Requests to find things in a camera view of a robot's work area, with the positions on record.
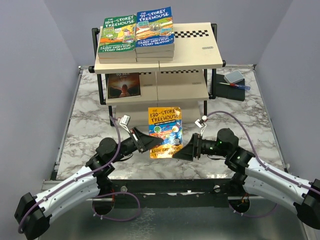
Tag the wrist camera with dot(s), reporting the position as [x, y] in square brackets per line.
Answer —
[125, 119]
[201, 124]

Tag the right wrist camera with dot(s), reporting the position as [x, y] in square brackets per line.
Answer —
[201, 124]

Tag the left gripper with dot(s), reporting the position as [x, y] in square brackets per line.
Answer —
[148, 141]

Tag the purple 117-Storey Treehouse book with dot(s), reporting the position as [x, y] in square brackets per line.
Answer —
[153, 59]

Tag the black box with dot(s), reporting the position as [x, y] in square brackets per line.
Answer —
[222, 90]

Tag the dark Three Days To See book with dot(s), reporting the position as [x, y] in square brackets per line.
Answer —
[123, 85]

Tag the blue 91-Storey Treehouse book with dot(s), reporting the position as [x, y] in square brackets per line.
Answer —
[154, 31]

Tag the beige three-tier shelf rack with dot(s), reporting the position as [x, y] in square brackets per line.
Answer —
[181, 82]

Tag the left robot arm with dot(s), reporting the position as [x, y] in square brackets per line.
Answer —
[35, 213]

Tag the yellow 130-Storey Treehouse book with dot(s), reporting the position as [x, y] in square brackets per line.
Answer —
[165, 123]

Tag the grey small case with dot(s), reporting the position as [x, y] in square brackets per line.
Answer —
[234, 77]

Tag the green 104-Storey Treehouse book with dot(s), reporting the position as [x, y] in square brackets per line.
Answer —
[121, 21]

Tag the lilac Treehouse book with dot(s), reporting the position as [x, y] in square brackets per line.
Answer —
[162, 54]

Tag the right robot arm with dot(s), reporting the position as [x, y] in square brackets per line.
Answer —
[259, 178]

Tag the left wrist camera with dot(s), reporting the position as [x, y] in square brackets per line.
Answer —
[125, 119]

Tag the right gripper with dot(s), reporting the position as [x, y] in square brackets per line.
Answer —
[192, 149]

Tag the red blue screwdriver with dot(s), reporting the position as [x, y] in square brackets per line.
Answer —
[237, 86]

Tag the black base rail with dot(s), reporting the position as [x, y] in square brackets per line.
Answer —
[171, 193]

